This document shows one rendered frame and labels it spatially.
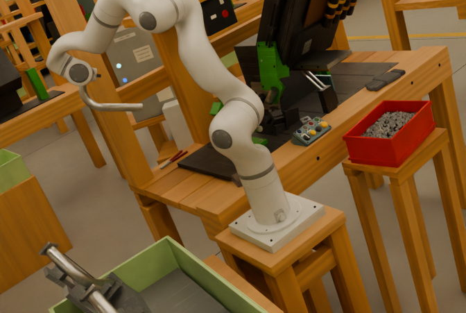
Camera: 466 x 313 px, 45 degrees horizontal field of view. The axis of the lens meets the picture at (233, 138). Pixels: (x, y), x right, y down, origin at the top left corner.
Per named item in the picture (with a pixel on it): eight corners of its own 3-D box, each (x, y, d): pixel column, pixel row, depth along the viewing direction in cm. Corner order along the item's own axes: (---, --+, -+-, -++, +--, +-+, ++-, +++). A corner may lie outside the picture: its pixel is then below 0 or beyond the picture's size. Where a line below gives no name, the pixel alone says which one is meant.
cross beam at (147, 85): (314, 7, 307) (309, -9, 304) (118, 113, 243) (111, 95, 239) (307, 7, 311) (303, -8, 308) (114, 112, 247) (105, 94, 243)
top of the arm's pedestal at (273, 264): (347, 221, 180) (344, 211, 179) (274, 278, 166) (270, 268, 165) (284, 198, 207) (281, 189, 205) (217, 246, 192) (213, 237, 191)
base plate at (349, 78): (400, 66, 270) (399, 62, 269) (236, 182, 215) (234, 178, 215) (335, 65, 303) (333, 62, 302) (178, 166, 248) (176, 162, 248)
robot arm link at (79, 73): (61, 77, 191) (86, 89, 193) (57, 76, 178) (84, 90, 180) (73, 55, 191) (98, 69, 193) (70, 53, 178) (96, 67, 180)
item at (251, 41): (321, 86, 275) (302, 20, 262) (279, 114, 260) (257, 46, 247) (295, 85, 289) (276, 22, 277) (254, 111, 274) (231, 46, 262)
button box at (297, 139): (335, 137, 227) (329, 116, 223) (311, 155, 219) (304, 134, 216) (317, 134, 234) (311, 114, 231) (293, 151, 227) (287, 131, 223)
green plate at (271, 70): (293, 87, 240) (288, 38, 236) (279, 91, 236) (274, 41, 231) (275, 86, 249) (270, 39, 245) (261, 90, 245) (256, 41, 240)
